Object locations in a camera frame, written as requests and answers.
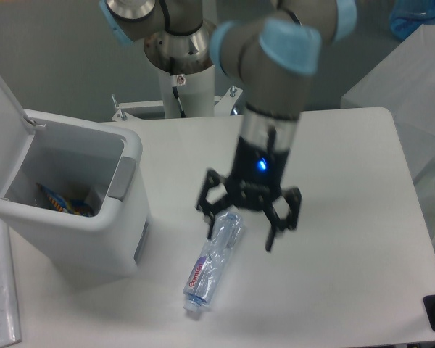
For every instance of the white trash can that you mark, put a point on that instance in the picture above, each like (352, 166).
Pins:
(74, 190)

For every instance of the blue plastic bag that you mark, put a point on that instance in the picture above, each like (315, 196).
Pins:
(407, 16)

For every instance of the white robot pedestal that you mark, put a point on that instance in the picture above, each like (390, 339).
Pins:
(188, 95)

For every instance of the translucent plastic box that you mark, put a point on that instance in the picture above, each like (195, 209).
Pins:
(404, 84)

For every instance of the crushed clear plastic bottle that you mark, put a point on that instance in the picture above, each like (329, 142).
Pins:
(206, 273)

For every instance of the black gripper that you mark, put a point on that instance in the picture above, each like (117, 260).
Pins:
(257, 174)

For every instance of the colourful snack wrapper in bin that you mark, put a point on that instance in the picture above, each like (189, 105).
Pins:
(61, 203)

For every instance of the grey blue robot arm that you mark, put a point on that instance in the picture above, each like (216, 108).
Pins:
(274, 58)

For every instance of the white trash can lid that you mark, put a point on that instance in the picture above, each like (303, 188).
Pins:
(16, 135)

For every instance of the white pedestal base bracket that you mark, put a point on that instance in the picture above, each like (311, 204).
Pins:
(231, 103)

